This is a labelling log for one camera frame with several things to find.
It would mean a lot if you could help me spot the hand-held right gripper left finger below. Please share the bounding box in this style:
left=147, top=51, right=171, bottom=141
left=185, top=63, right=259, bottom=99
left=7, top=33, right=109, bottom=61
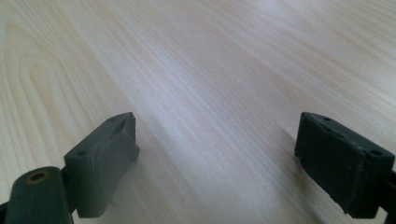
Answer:
left=64, top=111, right=140, bottom=218

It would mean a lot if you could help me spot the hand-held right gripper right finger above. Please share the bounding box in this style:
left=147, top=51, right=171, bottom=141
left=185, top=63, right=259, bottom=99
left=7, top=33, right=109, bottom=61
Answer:
left=293, top=111, right=396, bottom=219

